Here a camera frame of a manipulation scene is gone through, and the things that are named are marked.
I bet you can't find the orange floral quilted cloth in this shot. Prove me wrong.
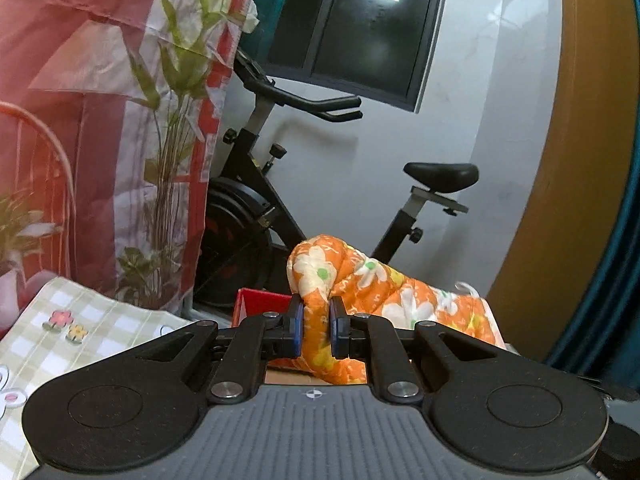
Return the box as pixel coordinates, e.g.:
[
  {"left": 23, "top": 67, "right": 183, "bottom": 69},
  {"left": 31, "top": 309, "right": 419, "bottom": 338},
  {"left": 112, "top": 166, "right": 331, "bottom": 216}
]
[{"left": 270, "top": 234, "right": 506, "bottom": 385}]

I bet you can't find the red strawberry cardboard box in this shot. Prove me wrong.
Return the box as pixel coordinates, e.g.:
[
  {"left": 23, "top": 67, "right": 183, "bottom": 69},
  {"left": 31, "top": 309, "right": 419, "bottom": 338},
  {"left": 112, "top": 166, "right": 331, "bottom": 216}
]
[{"left": 231, "top": 288, "right": 292, "bottom": 327}]

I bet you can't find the black exercise bike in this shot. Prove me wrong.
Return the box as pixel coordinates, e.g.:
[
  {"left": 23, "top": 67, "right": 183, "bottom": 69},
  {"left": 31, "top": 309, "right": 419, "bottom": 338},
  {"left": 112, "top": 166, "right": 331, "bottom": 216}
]
[{"left": 193, "top": 51, "right": 480, "bottom": 313}]

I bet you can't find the checked green white tablecloth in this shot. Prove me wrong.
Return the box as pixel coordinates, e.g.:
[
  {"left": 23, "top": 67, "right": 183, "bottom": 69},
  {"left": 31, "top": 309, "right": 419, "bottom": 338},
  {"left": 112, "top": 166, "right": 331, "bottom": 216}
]
[{"left": 1, "top": 278, "right": 187, "bottom": 479}]

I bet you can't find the teal curtain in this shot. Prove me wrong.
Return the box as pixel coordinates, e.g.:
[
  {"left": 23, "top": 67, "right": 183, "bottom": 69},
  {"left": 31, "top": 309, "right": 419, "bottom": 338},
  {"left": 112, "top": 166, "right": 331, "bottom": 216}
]
[{"left": 544, "top": 148, "right": 640, "bottom": 386}]

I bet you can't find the brown wooden door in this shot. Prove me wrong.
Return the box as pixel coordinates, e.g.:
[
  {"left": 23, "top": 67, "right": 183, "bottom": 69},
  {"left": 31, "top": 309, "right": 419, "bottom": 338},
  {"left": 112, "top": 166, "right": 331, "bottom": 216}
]
[{"left": 488, "top": 0, "right": 639, "bottom": 360}]

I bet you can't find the pink printed backdrop curtain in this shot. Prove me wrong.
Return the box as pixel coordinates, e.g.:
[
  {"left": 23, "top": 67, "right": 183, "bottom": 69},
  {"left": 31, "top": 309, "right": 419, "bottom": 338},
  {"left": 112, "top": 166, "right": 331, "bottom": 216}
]
[{"left": 1, "top": 0, "right": 252, "bottom": 328}]

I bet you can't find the dark window with frame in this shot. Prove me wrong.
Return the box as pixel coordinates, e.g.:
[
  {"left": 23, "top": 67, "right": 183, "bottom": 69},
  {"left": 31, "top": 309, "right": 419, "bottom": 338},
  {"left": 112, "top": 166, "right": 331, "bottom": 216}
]
[{"left": 241, "top": 0, "right": 442, "bottom": 110}]

